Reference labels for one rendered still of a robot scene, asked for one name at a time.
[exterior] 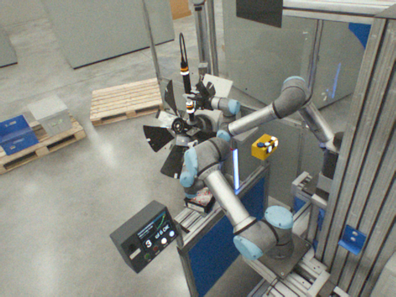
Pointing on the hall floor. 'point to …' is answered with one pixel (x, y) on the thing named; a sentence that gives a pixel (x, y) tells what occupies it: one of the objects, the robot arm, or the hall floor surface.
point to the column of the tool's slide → (203, 34)
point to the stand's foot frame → (190, 219)
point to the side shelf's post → (233, 159)
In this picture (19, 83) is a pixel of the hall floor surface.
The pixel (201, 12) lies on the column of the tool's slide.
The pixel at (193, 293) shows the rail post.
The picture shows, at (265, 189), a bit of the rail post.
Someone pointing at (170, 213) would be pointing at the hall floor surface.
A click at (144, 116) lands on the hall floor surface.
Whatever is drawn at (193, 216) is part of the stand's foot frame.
